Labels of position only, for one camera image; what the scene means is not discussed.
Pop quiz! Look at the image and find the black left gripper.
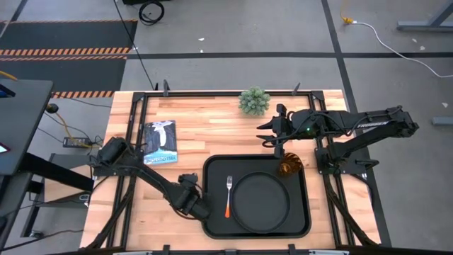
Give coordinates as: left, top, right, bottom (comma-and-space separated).
171, 186, 214, 222

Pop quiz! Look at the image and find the black desk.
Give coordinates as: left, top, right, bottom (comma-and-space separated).
0, 78, 95, 249

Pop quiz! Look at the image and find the fork with orange handle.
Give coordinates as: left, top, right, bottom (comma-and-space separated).
224, 175, 234, 219

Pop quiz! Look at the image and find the white floor cable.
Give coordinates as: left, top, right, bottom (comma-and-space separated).
353, 21, 453, 79

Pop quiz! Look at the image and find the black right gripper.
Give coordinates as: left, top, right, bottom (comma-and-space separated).
256, 103, 321, 159

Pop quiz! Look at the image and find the illustrated book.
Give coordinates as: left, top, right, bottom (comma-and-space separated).
142, 119, 179, 166

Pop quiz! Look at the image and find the grey table leg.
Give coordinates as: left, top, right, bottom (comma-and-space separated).
396, 0, 453, 33

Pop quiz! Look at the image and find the black plastic tray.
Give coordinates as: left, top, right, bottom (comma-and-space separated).
202, 154, 312, 240

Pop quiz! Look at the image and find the amber faceted glass cup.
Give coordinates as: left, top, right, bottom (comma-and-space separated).
277, 152, 304, 178

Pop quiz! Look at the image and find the yellow plug cable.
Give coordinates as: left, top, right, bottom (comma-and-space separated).
339, 0, 355, 25

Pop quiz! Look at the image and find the long black floor cable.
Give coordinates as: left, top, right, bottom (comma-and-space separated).
113, 0, 157, 91

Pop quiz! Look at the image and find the green potted plant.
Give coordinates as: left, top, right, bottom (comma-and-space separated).
238, 86, 272, 117

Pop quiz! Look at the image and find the white label strip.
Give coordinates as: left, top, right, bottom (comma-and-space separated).
309, 249, 350, 255

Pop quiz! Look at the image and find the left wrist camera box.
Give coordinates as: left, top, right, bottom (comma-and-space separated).
178, 172, 199, 189

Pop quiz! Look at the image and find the coiled black cable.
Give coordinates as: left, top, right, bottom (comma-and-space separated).
138, 0, 166, 26

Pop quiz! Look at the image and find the black aluminium table frame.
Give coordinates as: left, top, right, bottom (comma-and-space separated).
83, 90, 392, 255

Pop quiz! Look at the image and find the black power adapter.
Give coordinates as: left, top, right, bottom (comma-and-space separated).
62, 137, 93, 149

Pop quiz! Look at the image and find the black round plate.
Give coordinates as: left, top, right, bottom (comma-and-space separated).
231, 171, 292, 234

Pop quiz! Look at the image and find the hazard striped black floor mat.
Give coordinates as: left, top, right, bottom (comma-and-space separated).
0, 19, 138, 99

